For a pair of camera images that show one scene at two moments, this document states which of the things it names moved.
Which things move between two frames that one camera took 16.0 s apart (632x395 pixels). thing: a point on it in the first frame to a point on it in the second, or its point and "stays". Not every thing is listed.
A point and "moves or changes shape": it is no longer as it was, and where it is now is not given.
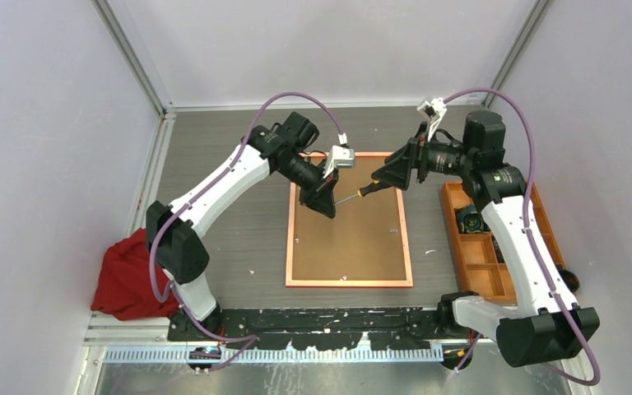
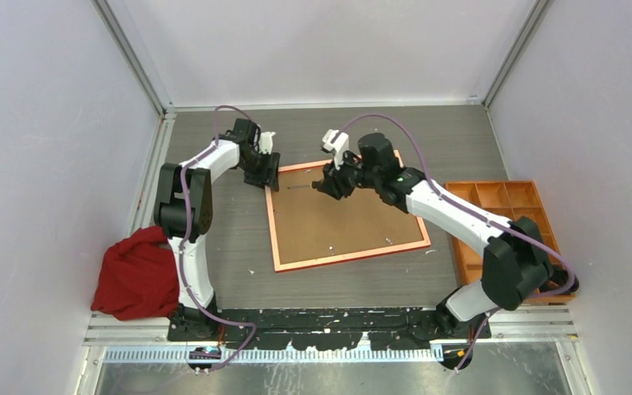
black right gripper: x=397 y=167 to x=333 y=186
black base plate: x=318 y=328 stays
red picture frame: x=363 y=246 moves or changes shape
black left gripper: x=319 y=196 to x=269 y=176
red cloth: x=125 y=288 stays
